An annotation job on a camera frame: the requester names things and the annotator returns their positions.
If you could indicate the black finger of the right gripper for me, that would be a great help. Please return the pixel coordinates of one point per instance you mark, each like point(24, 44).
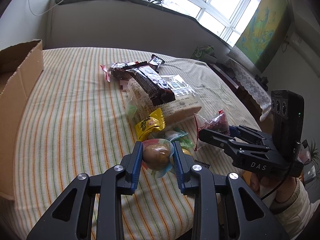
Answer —
point(249, 135)
point(222, 141)

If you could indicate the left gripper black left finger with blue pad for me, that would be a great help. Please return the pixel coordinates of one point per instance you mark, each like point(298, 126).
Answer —
point(70, 215)

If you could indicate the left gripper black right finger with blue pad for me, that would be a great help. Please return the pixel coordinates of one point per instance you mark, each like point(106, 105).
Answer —
point(224, 206)

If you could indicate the red dates snack bag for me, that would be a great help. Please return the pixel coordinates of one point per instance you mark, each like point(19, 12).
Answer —
point(218, 124)

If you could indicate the braised egg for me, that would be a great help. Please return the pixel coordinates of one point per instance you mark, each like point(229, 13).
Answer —
point(157, 156)

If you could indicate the yellow snack packet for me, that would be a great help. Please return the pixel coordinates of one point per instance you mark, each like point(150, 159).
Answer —
point(154, 122)

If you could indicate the long dark chocolate bar wrapper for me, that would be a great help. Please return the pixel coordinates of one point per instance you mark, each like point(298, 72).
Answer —
point(152, 83)

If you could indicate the green snack packet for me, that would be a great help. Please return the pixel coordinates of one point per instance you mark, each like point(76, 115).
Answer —
point(181, 136)

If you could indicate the white sleeve forearm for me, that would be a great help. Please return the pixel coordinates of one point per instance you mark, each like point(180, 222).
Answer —
point(292, 207)

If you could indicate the person's right hand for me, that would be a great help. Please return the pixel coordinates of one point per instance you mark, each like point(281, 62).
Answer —
point(258, 183)

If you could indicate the dark ornament on side table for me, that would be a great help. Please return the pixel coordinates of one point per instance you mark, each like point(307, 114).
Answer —
point(263, 81)

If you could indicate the white lace covered side table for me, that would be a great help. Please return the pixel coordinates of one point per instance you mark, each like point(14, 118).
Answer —
point(249, 83)

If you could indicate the green shopping bag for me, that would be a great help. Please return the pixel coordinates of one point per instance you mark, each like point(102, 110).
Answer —
point(200, 52)

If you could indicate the striped table cloth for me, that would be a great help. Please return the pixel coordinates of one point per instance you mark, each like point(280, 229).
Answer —
point(75, 122)

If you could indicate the small dark candy bar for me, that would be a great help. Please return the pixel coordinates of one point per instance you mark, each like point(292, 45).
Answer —
point(155, 62)

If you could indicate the silver red snack packet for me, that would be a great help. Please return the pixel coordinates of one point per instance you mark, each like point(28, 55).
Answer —
point(118, 71)

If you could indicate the brown cardboard box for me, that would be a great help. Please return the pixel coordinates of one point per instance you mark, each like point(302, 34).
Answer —
point(21, 66)

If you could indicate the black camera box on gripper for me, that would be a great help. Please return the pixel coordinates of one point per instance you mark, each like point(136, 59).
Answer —
point(287, 108)

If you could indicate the green landscape wall scroll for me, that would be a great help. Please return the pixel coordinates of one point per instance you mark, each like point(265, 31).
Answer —
point(264, 34)

